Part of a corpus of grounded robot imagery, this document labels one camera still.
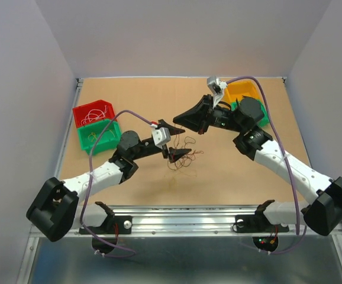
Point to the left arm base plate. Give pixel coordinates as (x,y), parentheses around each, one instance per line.
(121,224)

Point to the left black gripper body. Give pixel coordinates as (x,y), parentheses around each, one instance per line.
(164,151)

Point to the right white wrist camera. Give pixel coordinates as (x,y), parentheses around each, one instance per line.
(217,87)

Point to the yellow plastic bin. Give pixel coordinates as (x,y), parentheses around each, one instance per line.
(236,91)

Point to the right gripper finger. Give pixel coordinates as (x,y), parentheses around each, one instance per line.
(193,123)
(201,109)

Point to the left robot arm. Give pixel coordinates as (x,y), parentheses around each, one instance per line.
(60,205)

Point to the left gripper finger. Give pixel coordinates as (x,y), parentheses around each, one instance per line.
(175,130)
(176,154)

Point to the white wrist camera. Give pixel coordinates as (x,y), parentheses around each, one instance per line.
(160,136)
(217,87)

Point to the red plastic bin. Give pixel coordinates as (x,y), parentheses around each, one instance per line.
(92,112)

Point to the green plastic bin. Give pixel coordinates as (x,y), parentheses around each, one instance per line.
(89,134)
(264,121)

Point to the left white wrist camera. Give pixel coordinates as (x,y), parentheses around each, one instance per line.
(160,136)

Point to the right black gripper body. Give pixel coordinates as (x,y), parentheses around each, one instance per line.
(220,117)

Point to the aluminium frame rail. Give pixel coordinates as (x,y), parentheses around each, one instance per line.
(182,219)

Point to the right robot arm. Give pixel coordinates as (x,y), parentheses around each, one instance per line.
(322,194)

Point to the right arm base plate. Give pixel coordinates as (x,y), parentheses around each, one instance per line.
(256,224)

